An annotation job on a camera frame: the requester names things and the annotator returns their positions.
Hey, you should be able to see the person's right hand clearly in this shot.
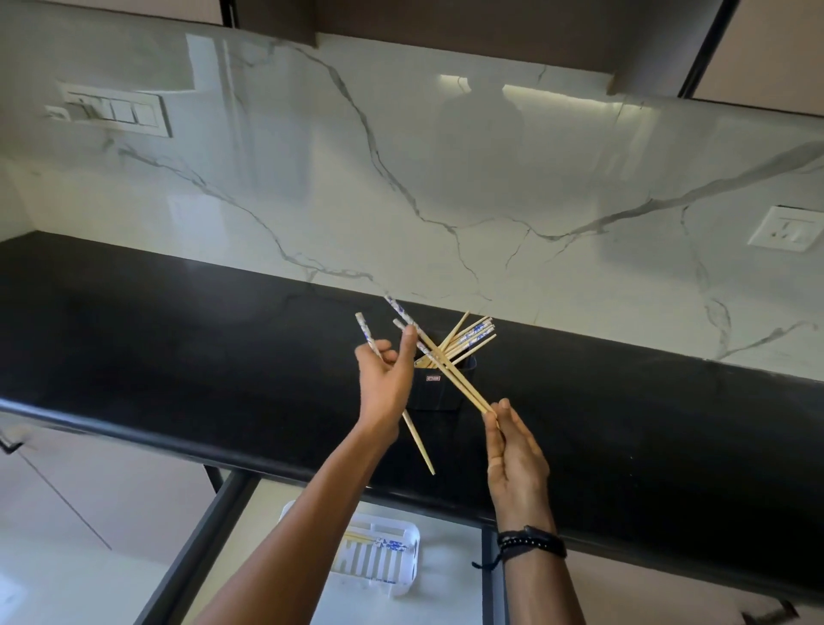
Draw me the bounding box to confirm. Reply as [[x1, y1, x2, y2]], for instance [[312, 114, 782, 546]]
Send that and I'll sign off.
[[482, 397, 556, 520]]

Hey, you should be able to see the person's left hand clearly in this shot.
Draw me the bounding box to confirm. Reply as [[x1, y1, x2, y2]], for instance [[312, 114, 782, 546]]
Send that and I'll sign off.
[[354, 325, 420, 440]]

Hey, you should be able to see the bamboo chopstick blue patterned end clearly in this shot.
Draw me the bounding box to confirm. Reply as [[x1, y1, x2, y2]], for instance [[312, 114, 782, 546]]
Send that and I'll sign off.
[[393, 319, 493, 416], [384, 295, 497, 415], [354, 312, 436, 477], [348, 536, 409, 555], [343, 532, 410, 552]]

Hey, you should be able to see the person's left forearm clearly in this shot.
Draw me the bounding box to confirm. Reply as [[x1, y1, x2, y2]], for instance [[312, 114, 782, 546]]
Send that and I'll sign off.
[[192, 422, 405, 625]]

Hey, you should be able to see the person's right forearm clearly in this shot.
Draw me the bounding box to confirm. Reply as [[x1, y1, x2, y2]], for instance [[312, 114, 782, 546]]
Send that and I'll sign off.
[[497, 512, 588, 625]]

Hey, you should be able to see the black chopstick holder cup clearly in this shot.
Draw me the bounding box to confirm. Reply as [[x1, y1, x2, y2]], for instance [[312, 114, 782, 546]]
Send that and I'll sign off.
[[406, 334, 478, 414]]

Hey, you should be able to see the bundle of bamboo chopsticks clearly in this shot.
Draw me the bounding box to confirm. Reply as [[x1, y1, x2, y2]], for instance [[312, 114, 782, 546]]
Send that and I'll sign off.
[[415, 312, 498, 370]]

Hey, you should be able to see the black wristband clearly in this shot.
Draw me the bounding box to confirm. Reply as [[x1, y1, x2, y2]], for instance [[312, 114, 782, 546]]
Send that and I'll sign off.
[[497, 525, 569, 560]]

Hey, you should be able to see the white plastic slotted tray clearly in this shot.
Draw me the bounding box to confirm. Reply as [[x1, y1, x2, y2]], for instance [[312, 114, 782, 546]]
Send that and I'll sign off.
[[278, 499, 422, 597]]

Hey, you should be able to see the beige lower cabinet door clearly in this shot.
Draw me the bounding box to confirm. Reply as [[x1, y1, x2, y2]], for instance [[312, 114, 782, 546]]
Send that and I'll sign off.
[[0, 412, 225, 625]]

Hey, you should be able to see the black beaded bracelet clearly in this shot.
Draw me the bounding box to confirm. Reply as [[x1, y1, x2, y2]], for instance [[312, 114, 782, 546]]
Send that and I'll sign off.
[[472, 540, 561, 571]]

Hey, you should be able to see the open drawer dark frame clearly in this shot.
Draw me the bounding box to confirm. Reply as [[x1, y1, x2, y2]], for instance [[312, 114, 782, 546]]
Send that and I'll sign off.
[[134, 465, 511, 625]]

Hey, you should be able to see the white wall power socket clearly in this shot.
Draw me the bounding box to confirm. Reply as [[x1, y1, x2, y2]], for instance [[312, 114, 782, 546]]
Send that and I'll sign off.
[[747, 205, 824, 252]]

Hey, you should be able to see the white wall switch panel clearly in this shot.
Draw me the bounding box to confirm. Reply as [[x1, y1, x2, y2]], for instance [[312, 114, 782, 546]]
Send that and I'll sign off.
[[45, 80, 173, 139]]

